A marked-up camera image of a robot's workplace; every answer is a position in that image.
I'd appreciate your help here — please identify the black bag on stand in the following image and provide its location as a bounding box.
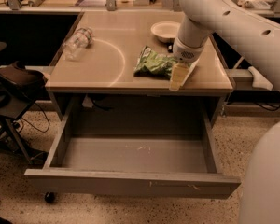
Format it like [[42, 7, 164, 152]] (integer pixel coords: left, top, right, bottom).
[[0, 63, 45, 96]]

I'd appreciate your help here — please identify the black side stand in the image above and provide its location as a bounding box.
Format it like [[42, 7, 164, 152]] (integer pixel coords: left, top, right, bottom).
[[0, 42, 48, 164]]

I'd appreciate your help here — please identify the grey open top drawer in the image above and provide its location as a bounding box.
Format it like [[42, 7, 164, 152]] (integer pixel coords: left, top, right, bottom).
[[25, 97, 241, 199]]

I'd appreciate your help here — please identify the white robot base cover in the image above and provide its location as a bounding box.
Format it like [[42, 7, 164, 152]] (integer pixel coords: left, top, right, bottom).
[[248, 66, 273, 91]]

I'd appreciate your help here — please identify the white stick tool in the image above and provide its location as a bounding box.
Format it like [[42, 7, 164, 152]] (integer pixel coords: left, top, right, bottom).
[[232, 56, 244, 69]]

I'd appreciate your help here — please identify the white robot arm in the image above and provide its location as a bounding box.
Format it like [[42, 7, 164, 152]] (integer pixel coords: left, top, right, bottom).
[[173, 0, 280, 224]]

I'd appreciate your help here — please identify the green jalapeno chip bag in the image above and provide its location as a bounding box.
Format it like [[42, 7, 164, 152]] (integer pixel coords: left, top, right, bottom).
[[133, 46, 179, 79]]

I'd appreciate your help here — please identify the white ceramic bowl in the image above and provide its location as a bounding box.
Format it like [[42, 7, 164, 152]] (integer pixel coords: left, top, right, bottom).
[[150, 21, 180, 43]]

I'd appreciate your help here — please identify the grey cabinet table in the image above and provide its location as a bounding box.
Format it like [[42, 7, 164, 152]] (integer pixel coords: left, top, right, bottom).
[[46, 10, 233, 123]]

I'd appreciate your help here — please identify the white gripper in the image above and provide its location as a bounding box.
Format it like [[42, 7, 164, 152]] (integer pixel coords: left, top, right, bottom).
[[169, 37, 203, 91]]

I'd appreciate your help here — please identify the clear plastic water bottle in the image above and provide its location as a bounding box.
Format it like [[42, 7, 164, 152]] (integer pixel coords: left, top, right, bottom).
[[63, 27, 93, 61]]

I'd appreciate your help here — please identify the black caster wheel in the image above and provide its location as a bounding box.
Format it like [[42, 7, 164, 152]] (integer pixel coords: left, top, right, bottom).
[[44, 192, 55, 204]]

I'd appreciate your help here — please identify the black floor cable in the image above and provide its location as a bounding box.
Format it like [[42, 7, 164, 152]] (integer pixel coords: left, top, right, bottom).
[[20, 102, 50, 133]]

